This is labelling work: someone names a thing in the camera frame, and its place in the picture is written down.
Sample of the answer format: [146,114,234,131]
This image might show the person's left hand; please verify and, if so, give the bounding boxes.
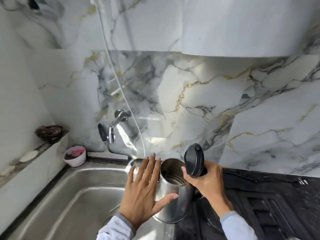
[119,153,179,231]

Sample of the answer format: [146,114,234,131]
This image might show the person's right hand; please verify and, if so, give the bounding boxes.
[181,160,227,218]

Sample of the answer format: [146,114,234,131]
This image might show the stainless steel electric kettle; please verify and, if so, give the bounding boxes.
[153,143,208,224]

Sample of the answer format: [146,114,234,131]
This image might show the person's right forearm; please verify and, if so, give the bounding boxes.
[219,210,258,240]

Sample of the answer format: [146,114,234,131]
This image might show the person's left forearm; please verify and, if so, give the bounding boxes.
[96,213,137,240]

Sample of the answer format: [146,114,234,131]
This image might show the small white bowl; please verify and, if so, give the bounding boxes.
[63,146,87,167]

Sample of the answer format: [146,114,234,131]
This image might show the stainless steel sink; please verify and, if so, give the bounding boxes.
[7,160,175,240]

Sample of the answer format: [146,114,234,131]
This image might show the black drainboard mat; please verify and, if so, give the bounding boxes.
[175,168,320,240]

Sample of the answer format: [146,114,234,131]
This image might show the dark scrubber dish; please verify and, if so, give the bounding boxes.
[35,125,64,143]

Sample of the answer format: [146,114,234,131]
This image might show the chrome wall tap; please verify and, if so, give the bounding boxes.
[98,109,131,160]

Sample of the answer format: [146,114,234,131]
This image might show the white hose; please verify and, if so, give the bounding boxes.
[90,0,146,159]

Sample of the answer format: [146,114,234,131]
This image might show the white wall cabinet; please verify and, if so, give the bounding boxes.
[90,0,320,58]

